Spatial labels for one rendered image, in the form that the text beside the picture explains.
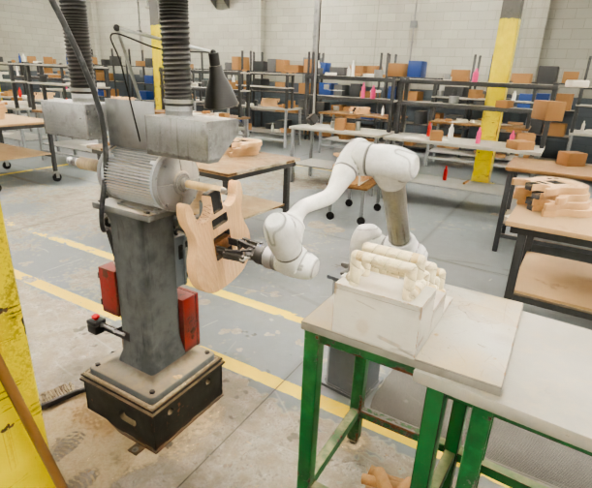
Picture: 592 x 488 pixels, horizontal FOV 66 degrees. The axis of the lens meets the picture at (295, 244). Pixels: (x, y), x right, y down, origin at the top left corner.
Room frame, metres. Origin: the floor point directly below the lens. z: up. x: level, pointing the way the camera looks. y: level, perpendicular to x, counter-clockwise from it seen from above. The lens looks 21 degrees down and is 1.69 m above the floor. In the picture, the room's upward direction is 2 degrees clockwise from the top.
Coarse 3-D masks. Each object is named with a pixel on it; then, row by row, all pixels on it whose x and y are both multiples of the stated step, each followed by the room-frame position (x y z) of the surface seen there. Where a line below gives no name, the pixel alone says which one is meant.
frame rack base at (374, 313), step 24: (336, 288) 1.25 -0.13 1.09; (360, 288) 1.22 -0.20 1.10; (384, 288) 1.23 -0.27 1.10; (432, 288) 1.24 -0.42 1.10; (336, 312) 1.24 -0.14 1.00; (360, 312) 1.20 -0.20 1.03; (384, 312) 1.17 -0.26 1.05; (408, 312) 1.13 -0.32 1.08; (432, 312) 1.23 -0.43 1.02; (360, 336) 1.20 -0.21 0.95; (384, 336) 1.16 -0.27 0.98; (408, 336) 1.13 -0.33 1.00
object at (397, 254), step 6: (366, 246) 1.30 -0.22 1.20; (372, 246) 1.30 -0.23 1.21; (378, 246) 1.29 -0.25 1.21; (384, 246) 1.29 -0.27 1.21; (372, 252) 1.29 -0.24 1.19; (378, 252) 1.28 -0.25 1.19; (384, 252) 1.27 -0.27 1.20; (390, 252) 1.26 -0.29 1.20; (396, 252) 1.26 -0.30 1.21; (402, 252) 1.25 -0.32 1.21; (408, 252) 1.25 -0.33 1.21; (396, 258) 1.25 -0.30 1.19; (402, 258) 1.24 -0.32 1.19; (408, 258) 1.24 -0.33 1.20; (414, 258) 1.23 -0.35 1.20; (420, 258) 1.22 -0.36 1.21
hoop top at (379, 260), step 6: (354, 252) 1.24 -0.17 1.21; (360, 252) 1.23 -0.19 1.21; (366, 252) 1.24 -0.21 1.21; (360, 258) 1.22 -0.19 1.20; (366, 258) 1.21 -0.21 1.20; (372, 258) 1.21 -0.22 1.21; (378, 258) 1.20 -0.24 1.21; (384, 258) 1.20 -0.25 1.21; (390, 258) 1.20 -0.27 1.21; (378, 264) 1.20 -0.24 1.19; (384, 264) 1.19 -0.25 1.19; (390, 264) 1.18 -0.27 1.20; (396, 264) 1.17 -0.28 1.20; (402, 264) 1.16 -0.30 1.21; (408, 264) 1.16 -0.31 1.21; (414, 264) 1.16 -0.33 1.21; (396, 270) 1.17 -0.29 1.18; (402, 270) 1.16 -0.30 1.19; (408, 270) 1.15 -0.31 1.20; (414, 270) 1.15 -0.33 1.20
